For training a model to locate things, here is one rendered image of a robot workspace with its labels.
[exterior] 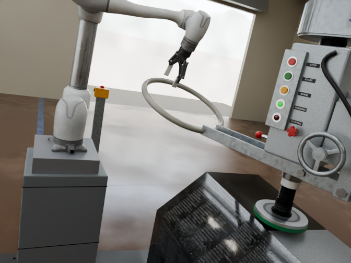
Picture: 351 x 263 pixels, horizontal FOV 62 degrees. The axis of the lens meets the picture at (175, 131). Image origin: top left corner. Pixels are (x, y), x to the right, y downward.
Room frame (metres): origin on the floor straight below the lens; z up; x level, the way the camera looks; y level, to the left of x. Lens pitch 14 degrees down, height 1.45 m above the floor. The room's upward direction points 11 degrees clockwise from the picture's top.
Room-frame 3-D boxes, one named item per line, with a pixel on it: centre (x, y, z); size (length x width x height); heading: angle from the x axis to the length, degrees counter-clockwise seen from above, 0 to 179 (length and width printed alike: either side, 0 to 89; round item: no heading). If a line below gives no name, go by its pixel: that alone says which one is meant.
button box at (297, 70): (1.10, -0.37, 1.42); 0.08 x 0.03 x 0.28; 47
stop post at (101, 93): (2.63, 0.72, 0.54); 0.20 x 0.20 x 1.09; 19
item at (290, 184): (1.13, -0.50, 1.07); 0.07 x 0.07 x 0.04
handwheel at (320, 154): (0.96, -0.50, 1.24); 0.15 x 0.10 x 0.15; 47
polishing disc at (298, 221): (1.13, -0.50, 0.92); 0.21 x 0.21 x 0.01
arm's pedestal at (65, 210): (1.52, 0.57, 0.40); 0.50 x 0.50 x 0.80; 26
